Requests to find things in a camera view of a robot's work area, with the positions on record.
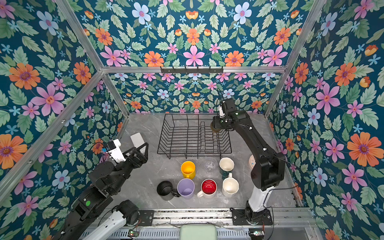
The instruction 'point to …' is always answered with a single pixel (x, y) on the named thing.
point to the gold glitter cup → (214, 129)
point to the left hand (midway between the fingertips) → (143, 143)
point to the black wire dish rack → (191, 134)
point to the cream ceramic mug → (230, 185)
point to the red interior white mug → (209, 187)
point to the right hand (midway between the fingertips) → (218, 122)
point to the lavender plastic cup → (185, 187)
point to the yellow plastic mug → (188, 169)
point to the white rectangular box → (137, 141)
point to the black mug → (164, 189)
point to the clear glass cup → (210, 164)
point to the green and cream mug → (226, 165)
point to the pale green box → (198, 232)
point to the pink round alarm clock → (251, 161)
